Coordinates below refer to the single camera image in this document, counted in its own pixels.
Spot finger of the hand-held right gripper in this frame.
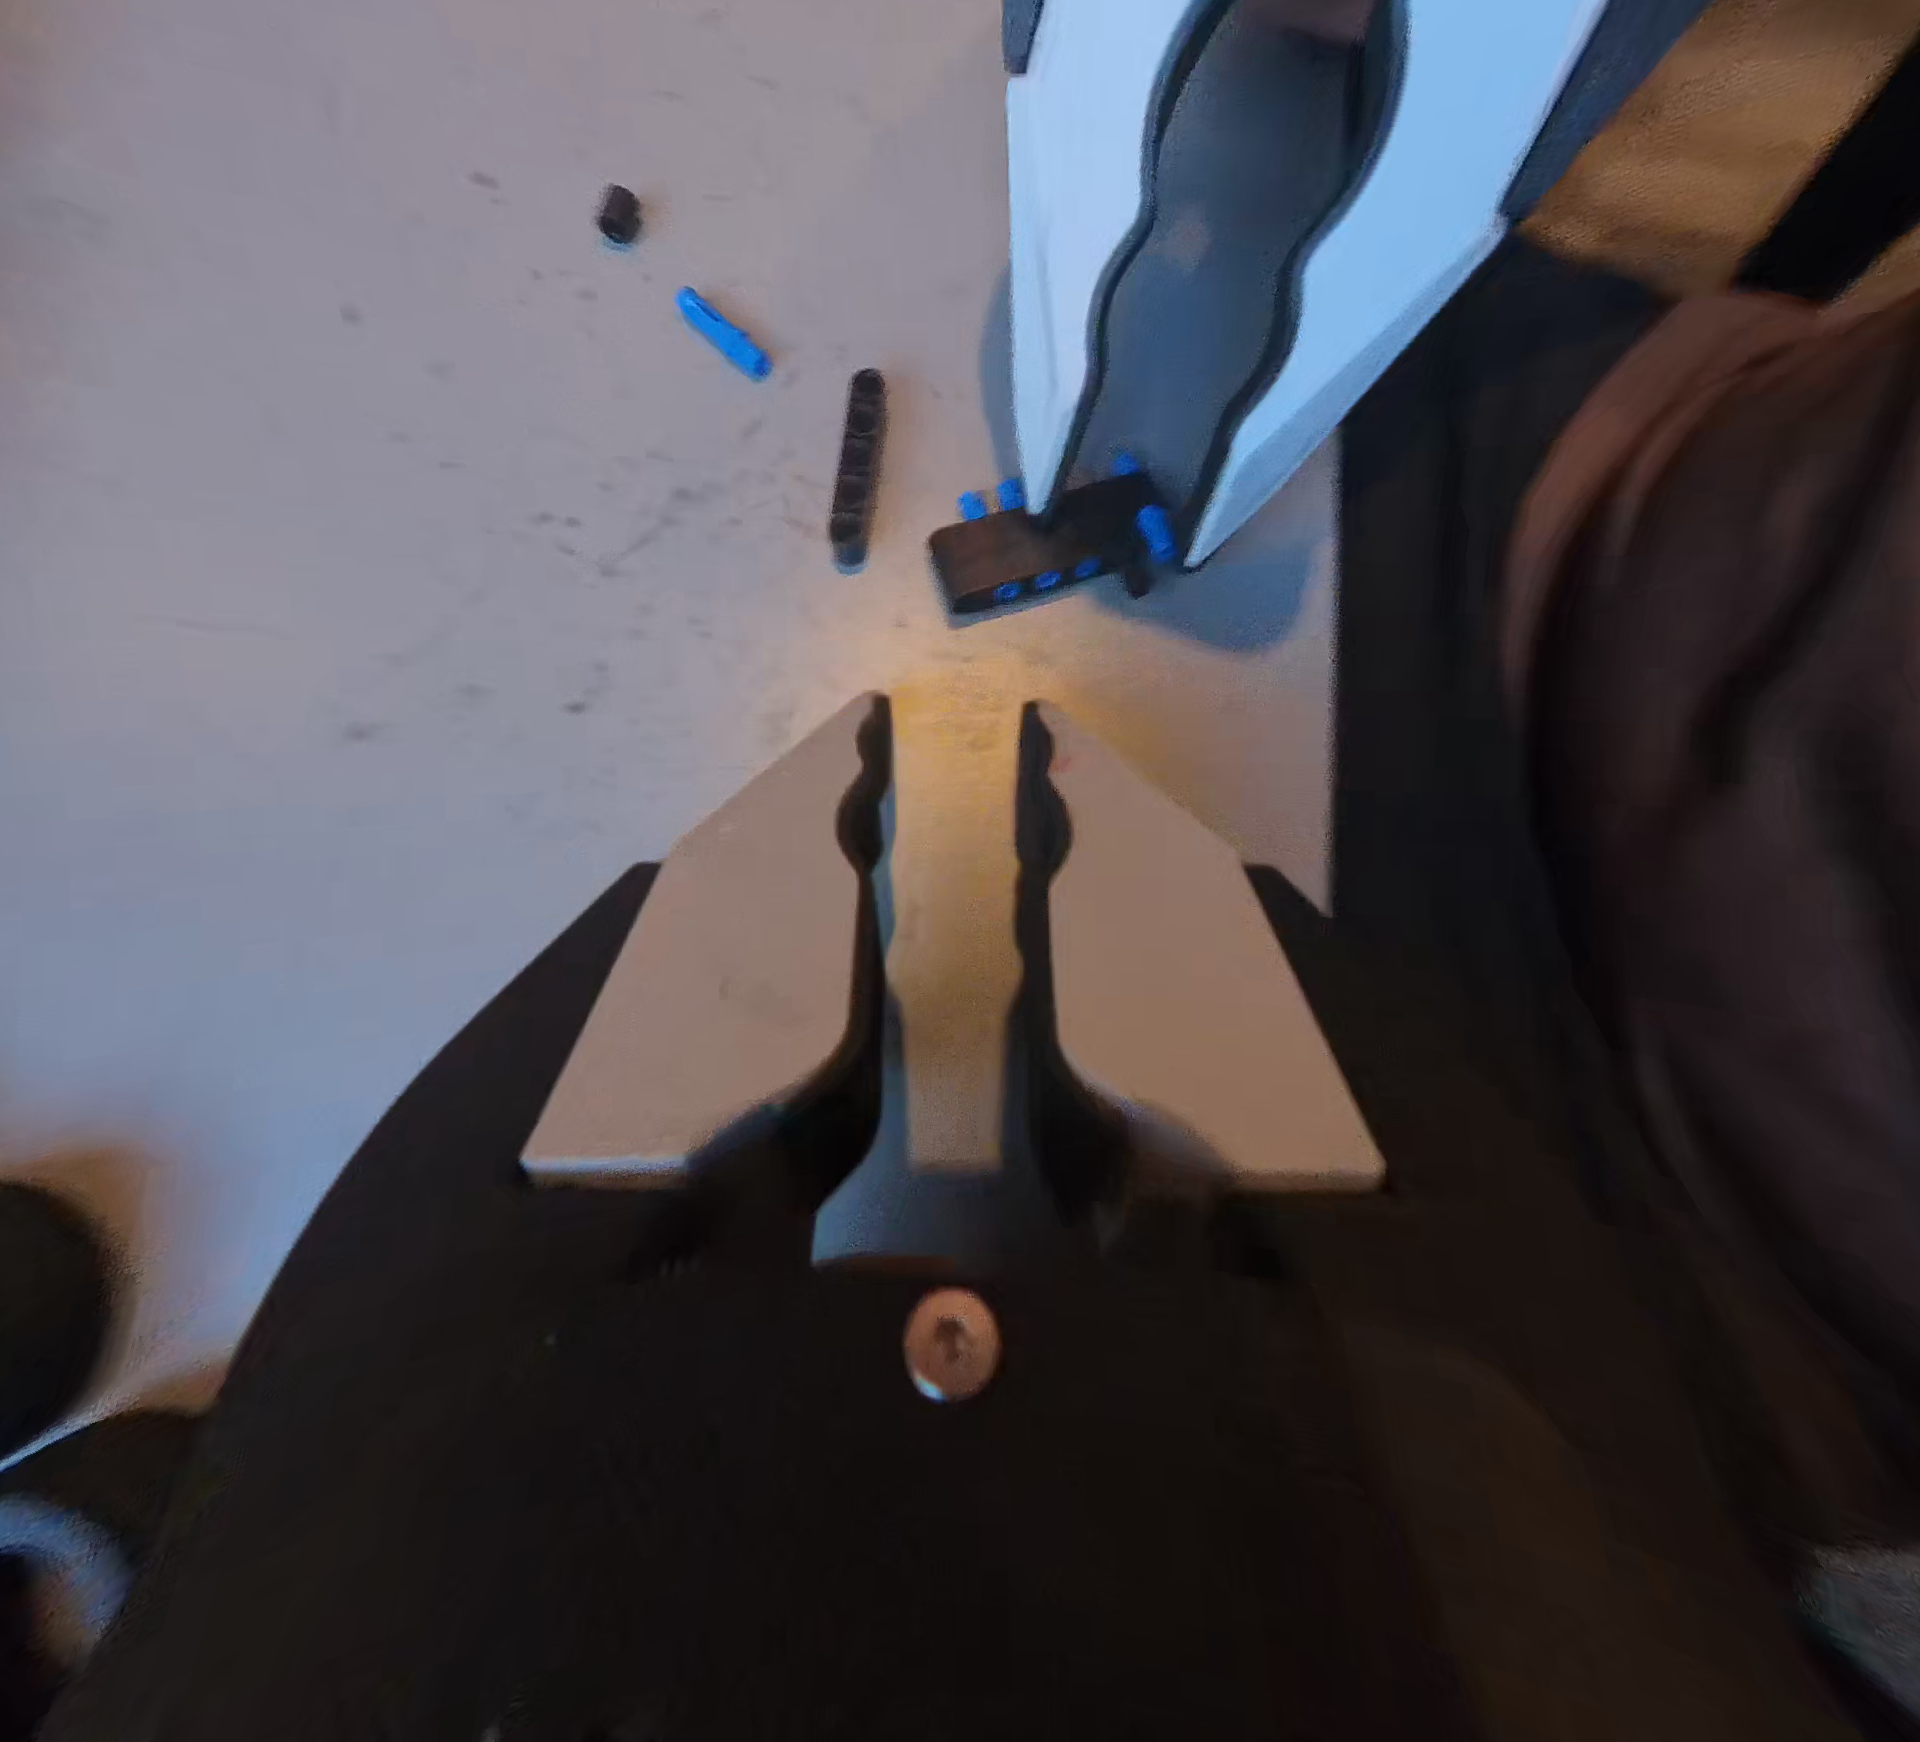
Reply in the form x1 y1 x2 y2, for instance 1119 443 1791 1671
1005 0 1298 521
1182 0 1711 570

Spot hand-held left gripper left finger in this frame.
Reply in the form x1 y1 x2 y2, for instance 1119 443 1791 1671
519 691 902 1225

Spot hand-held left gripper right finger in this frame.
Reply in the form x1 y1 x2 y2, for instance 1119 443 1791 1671
1014 698 1389 1225

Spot black perforated brick beam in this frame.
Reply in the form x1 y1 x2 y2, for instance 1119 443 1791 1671
827 369 889 570

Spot black brick assembly blue pins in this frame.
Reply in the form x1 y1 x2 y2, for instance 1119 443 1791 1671
927 452 1179 619

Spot white desk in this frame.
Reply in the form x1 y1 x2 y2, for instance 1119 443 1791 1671
0 0 1344 1459

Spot blue connector pin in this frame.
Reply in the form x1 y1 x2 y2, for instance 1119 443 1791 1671
675 285 773 381

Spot person's brown shirt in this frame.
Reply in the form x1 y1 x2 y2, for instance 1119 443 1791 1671
1499 285 1920 1414

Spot black chair frame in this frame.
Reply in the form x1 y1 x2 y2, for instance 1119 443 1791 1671
1731 77 1920 311

